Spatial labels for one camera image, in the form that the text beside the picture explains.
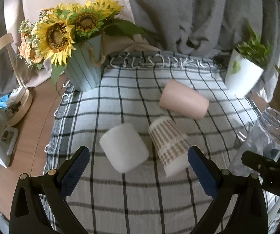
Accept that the clear blue plastic jar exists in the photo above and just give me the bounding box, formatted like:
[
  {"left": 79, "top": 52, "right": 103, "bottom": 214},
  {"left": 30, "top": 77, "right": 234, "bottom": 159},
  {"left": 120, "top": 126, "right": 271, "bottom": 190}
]
[{"left": 229, "top": 107, "right": 280, "bottom": 176}]

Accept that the round wooden stand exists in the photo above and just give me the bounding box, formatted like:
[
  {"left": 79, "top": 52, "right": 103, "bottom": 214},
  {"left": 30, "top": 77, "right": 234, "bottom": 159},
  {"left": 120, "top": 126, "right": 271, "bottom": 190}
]
[{"left": 0, "top": 33, "right": 33, "bottom": 127}]

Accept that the black white plaid tablecloth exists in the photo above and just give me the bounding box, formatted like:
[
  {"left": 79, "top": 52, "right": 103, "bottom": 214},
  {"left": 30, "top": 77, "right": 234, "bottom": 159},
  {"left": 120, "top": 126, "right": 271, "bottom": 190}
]
[{"left": 44, "top": 51, "right": 260, "bottom": 233}]

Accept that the white cup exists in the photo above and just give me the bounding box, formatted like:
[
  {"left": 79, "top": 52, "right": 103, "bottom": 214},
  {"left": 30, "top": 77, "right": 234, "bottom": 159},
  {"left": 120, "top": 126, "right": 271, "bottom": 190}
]
[{"left": 99, "top": 123, "right": 149, "bottom": 173}]

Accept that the pink cup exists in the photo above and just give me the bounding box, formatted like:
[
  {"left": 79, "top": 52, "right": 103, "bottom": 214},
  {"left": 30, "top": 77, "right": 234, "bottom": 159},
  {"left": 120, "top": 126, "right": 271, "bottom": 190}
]
[{"left": 159, "top": 79, "right": 209, "bottom": 120}]

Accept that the plaid patterned paper cup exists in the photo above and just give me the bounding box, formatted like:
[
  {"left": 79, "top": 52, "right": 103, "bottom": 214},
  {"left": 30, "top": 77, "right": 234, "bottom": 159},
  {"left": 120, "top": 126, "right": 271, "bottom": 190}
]
[{"left": 148, "top": 116, "right": 192, "bottom": 177}]

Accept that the beige fabric cover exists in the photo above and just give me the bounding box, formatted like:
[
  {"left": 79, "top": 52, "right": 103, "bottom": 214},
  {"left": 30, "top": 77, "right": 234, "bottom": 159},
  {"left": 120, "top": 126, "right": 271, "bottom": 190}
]
[{"left": 4, "top": 0, "right": 161, "bottom": 88}]

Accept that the sunflower bouquet blue pot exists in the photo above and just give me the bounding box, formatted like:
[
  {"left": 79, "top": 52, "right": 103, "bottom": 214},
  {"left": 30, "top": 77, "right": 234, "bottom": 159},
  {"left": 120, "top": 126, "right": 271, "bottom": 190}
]
[{"left": 18, "top": 0, "right": 148, "bottom": 92}]

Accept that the white pot green plant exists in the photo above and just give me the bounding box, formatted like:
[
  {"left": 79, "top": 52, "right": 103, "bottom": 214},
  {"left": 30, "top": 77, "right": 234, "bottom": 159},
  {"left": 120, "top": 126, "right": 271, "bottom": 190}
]
[{"left": 225, "top": 23, "right": 280, "bottom": 103}]

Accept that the grey blanket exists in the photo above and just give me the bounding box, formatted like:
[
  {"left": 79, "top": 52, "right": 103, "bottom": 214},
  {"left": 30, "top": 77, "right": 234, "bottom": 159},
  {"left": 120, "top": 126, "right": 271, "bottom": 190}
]
[{"left": 0, "top": 0, "right": 280, "bottom": 103}]

